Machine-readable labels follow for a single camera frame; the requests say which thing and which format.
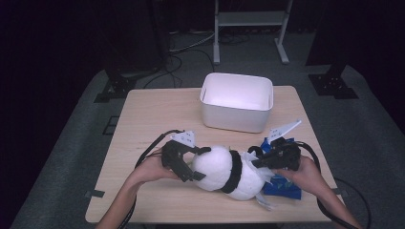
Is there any person's left hand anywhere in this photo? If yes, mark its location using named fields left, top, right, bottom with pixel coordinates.
left=133, top=154, right=181, bottom=185

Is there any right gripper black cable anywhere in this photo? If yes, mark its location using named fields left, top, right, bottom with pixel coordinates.
left=294, top=140, right=373, bottom=229

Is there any white floor cable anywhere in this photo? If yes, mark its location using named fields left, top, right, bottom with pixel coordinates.
left=168, top=30, right=216, bottom=53

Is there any panda plush toy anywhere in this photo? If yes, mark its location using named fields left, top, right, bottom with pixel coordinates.
left=190, top=145, right=275, bottom=212

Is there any white plastic bin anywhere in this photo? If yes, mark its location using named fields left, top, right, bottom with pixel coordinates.
left=199, top=72, right=275, bottom=134

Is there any blue wet wipes packet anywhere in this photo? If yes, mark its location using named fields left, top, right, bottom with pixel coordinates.
left=261, top=136, right=303, bottom=200

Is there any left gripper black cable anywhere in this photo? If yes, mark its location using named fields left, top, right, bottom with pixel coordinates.
left=117, top=129, right=186, bottom=229

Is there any white metal stand frame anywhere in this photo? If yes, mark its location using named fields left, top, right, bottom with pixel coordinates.
left=212, top=0, right=294, bottom=66

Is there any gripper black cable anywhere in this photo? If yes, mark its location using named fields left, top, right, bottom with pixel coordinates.
left=294, top=140, right=373, bottom=229
left=117, top=129, right=186, bottom=229

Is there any black floor cable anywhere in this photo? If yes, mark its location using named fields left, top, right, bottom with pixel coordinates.
left=142, top=48, right=218, bottom=90

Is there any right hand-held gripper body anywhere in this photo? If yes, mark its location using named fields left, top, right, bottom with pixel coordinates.
left=264, top=119, right=303, bottom=172

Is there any white wet wipe sheet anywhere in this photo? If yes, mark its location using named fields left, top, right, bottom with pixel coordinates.
left=243, top=152, right=275, bottom=184

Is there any black stand base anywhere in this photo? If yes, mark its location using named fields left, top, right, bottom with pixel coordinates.
left=308, top=63, right=360, bottom=100
left=93, top=68, right=139, bottom=104

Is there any person's right hand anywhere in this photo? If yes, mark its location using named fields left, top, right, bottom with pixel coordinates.
left=272, top=155, right=324, bottom=196

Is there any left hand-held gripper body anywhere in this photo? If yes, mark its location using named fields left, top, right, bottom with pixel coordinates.
left=160, top=130, right=196, bottom=179

